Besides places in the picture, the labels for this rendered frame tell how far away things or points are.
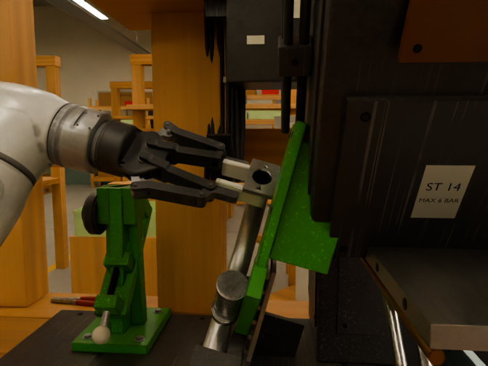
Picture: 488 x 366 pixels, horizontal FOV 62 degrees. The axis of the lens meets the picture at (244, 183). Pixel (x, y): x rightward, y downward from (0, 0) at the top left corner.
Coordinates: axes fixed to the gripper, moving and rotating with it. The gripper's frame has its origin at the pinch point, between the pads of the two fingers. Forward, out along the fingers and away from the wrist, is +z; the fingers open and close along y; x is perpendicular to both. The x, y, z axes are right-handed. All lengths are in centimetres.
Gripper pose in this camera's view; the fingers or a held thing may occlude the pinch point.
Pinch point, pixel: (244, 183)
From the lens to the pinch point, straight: 56.1
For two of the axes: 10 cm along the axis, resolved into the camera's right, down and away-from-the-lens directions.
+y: 2.4, -7.5, 6.1
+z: 9.6, 2.6, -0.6
